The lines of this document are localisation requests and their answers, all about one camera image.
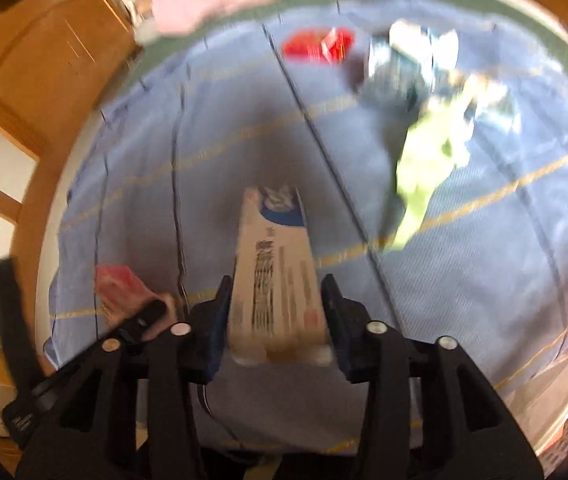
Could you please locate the pink red packet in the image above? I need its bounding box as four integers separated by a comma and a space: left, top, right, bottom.
95, 266, 165, 328

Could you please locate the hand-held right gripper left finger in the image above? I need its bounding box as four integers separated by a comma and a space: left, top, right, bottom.
16, 275, 235, 480

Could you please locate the clear whitish wrapper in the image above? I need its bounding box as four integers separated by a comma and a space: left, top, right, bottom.
464, 74, 522, 133

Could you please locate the silver grey wrapper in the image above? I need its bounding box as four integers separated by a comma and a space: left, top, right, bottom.
358, 19, 460, 128

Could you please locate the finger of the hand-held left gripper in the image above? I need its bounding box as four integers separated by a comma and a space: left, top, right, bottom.
0, 257, 42, 393
59, 300, 167, 391

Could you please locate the blue checked bed sheet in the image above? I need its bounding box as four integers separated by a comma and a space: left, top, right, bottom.
44, 0, 568, 453

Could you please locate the red torn packet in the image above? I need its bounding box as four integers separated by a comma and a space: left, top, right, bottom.
283, 27, 355, 64

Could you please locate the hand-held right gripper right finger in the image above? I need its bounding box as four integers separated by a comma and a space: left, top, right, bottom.
321, 274, 547, 480

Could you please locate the white red-printed plastic bag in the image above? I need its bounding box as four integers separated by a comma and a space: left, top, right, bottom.
506, 342, 568, 466

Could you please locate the wooden bunk bed frame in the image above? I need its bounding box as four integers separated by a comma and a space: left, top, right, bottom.
0, 0, 568, 480

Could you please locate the white and blue carton box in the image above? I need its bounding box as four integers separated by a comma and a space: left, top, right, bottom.
228, 186, 335, 366

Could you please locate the yellow-green plastic bag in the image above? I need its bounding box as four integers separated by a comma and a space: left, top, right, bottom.
384, 120, 474, 253

